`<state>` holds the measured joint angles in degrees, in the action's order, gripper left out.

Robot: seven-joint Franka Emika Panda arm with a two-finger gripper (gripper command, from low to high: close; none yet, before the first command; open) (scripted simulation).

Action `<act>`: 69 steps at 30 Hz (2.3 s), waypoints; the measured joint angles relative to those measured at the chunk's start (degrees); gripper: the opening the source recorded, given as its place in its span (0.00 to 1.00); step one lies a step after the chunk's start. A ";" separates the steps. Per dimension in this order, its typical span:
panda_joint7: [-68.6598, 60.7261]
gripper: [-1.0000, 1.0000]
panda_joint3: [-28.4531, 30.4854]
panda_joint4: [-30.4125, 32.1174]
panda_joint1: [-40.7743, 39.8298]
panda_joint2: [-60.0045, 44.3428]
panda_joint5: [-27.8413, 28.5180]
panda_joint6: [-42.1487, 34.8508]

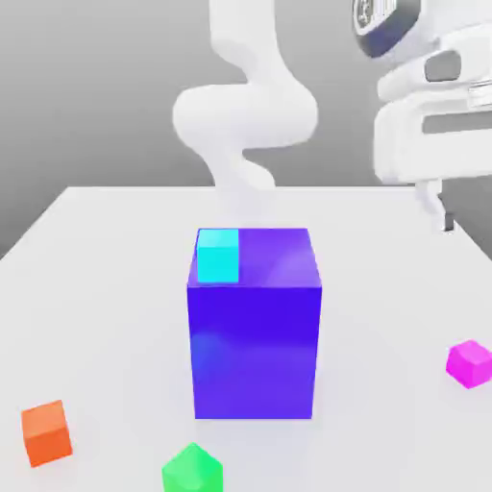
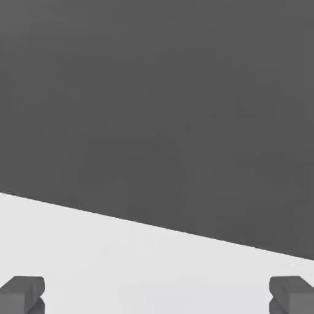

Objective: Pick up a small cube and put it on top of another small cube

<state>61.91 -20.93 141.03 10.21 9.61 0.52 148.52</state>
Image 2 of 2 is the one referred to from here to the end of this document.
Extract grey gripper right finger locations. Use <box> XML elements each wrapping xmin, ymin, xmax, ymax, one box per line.
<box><xmin>269</xmin><ymin>275</ymin><xmax>314</xmax><ymax>314</ymax></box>

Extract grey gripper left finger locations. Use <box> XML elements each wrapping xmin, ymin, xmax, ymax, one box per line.
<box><xmin>0</xmin><ymin>275</ymin><xmax>46</xmax><ymax>314</ymax></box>

